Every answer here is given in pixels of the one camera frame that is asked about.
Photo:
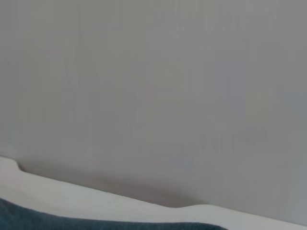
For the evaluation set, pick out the blue denim shorts with print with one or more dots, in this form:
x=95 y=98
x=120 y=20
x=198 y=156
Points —
x=72 y=221

